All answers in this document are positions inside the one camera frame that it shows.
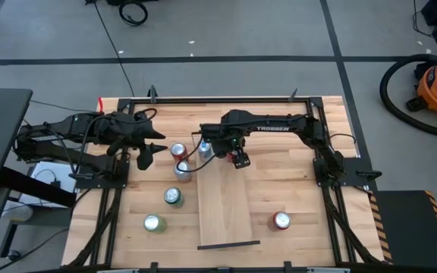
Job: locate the silver and peach can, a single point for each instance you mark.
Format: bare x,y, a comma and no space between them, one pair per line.
184,167

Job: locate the white paper sheet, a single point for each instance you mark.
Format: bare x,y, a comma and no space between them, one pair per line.
48,174

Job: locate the black mat hazard stripes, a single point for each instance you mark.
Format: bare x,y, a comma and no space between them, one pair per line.
412,227

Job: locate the red tape tag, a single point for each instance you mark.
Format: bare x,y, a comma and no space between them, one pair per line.
100,104

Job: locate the wooden shelf with black rails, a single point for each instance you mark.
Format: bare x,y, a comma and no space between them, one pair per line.
222,204

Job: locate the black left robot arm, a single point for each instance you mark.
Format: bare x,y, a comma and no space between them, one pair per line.
51,130

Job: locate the light green soda can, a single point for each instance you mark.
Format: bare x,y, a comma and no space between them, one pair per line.
154,223

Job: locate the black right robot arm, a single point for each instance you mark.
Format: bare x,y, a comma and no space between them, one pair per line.
279,123

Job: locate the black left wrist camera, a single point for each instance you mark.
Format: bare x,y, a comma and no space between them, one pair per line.
145,161

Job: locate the black frame clamp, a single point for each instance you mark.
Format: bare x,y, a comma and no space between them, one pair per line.
154,267
152,95
293,95
288,267

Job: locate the slim blue silver can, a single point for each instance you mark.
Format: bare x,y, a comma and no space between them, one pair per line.
204,152

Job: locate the white rounded object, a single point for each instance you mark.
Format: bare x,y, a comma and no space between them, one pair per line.
17,213

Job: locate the black metal table frame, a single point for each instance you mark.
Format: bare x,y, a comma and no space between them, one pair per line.
222,100

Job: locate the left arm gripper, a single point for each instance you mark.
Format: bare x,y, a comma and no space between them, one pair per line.
127,129

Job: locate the orange soda can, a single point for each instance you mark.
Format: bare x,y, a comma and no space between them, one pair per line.
178,151

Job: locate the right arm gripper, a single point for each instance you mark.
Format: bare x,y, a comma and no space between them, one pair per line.
222,134

